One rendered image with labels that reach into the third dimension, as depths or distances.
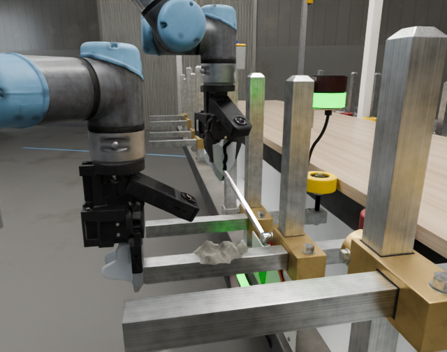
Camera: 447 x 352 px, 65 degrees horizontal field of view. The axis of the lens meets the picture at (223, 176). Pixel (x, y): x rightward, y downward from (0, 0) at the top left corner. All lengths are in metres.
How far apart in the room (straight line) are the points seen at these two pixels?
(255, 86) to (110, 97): 0.42
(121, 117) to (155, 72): 6.89
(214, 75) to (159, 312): 0.54
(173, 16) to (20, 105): 0.28
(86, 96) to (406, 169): 0.34
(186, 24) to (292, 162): 0.27
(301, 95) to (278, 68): 6.23
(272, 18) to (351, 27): 1.36
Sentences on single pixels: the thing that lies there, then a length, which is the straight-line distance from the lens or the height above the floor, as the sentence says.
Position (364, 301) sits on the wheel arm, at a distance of 0.35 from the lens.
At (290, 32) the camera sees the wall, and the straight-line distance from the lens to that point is 6.83.
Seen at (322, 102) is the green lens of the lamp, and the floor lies 1.10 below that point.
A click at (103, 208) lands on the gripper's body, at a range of 0.51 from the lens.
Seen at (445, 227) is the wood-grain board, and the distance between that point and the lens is 0.68.
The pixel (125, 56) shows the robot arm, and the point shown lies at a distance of 0.47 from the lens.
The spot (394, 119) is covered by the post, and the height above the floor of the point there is 1.10.
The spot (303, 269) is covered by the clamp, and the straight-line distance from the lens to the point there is 0.58.
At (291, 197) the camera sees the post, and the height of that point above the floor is 0.94.
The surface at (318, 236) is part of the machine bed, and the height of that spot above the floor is 0.71.
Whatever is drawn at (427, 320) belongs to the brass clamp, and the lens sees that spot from 0.34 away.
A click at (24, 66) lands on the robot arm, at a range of 0.42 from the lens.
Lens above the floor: 1.14
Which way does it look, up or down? 16 degrees down
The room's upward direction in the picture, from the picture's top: straight up
